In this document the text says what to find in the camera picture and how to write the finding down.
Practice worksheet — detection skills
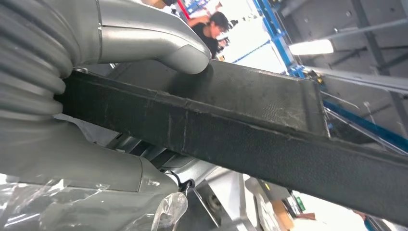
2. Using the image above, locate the blue metal shelf rack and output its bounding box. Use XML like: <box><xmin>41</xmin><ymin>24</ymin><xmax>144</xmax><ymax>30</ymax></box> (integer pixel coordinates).
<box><xmin>253</xmin><ymin>0</ymin><xmax>408</xmax><ymax>154</ymax></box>

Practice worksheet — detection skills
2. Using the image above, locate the person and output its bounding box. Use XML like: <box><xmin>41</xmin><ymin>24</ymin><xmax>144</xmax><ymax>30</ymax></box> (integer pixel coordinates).
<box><xmin>188</xmin><ymin>11</ymin><xmax>231</xmax><ymax>60</ymax></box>

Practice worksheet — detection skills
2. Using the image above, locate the long ceiling light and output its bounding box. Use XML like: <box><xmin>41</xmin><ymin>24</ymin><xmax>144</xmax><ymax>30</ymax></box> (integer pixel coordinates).
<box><xmin>288</xmin><ymin>38</ymin><xmax>335</xmax><ymax>56</ymax></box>

